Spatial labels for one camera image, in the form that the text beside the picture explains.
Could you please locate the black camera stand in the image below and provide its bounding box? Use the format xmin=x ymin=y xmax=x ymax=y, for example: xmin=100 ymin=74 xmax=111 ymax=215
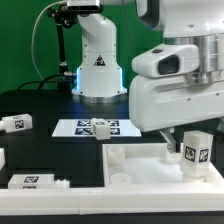
xmin=47 ymin=3 xmax=77 ymax=92

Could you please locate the white square tabletop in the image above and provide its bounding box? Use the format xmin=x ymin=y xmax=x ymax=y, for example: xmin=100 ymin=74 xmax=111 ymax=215
xmin=102 ymin=143 xmax=224 ymax=185

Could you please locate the white block left edge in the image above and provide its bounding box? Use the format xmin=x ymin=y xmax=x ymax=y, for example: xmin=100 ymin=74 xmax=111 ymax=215
xmin=0 ymin=148 xmax=5 ymax=170

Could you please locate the white sheet with tags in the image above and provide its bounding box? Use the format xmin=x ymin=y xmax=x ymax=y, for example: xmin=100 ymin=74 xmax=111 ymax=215
xmin=52 ymin=119 xmax=141 ymax=139

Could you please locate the white L-shaped obstacle wall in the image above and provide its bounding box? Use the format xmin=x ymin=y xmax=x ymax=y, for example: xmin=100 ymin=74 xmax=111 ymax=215
xmin=0 ymin=189 xmax=224 ymax=216

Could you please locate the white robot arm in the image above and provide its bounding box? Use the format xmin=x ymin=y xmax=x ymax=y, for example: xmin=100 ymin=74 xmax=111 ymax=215
xmin=129 ymin=0 xmax=224 ymax=132

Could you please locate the grey cable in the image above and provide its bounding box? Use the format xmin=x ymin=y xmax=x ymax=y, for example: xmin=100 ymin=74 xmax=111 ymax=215
xmin=31 ymin=0 xmax=68 ymax=81

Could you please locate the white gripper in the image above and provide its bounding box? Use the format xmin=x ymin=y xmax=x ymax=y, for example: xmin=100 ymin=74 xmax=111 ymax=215
xmin=129 ymin=75 xmax=224 ymax=154

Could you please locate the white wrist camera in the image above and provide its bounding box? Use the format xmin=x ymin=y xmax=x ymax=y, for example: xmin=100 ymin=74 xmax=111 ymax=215
xmin=132 ymin=44 xmax=199 ymax=79

